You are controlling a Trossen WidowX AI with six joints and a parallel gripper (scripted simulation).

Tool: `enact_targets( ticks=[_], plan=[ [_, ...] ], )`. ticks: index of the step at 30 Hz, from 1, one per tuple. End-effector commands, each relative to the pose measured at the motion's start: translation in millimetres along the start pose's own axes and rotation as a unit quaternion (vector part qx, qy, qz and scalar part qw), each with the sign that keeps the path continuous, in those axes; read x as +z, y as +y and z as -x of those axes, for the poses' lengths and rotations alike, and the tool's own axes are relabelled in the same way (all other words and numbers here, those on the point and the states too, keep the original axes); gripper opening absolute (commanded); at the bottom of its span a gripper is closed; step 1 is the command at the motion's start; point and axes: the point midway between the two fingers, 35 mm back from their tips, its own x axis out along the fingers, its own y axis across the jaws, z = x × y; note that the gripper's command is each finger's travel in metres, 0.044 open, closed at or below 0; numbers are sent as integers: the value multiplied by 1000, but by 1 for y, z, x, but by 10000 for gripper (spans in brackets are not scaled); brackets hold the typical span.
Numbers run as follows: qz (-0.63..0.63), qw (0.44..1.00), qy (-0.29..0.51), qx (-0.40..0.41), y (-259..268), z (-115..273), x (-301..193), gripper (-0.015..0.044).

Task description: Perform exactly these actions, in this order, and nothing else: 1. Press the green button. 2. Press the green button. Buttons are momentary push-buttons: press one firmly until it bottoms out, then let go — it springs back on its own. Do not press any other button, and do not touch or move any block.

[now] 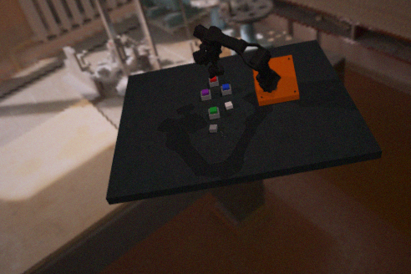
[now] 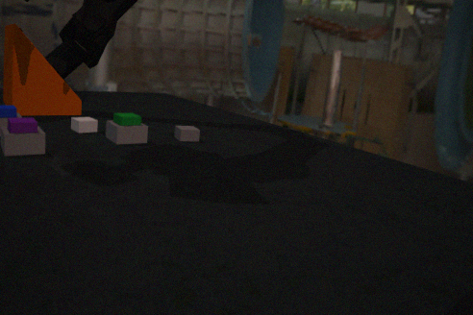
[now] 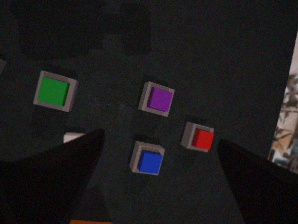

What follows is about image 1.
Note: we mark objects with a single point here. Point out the blue button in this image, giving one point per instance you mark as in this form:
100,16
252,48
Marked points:
226,89

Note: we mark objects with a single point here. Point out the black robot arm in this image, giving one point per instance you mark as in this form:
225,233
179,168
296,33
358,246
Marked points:
215,38

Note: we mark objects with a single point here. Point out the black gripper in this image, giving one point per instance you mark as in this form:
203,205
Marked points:
215,69

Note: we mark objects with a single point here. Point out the purple button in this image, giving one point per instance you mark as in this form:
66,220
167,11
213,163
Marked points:
205,94

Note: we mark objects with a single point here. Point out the red button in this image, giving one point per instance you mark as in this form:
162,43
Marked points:
214,82

